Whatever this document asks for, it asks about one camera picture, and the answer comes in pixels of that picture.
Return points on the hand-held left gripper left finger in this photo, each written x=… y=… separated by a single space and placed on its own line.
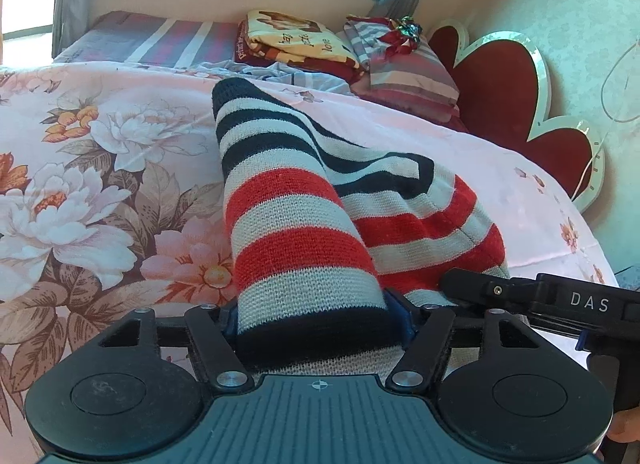
x=227 y=320

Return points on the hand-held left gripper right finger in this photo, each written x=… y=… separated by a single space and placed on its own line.
x=406 y=320

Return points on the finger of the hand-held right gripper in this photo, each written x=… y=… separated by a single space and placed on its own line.
x=480 y=289

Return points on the striped knit sweater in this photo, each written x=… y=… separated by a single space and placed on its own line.
x=310 y=224

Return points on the pile of red striped clothes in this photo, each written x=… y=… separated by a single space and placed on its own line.
x=402 y=34

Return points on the person's right hand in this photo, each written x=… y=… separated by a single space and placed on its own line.
x=626 y=425

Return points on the pink floral bed sheet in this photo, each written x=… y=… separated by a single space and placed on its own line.
x=100 y=184

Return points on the red scalloped headboard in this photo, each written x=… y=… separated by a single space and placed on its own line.
x=505 y=89

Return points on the striped pillow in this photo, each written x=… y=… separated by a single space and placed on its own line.
x=415 y=76

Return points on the grey-blue crumpled cloth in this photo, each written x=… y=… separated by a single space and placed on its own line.
x=300 y=79

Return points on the folded printed blanket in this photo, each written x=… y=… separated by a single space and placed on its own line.
x=295 y=39

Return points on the purple striped mattress sheet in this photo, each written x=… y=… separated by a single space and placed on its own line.
x=150 y=39

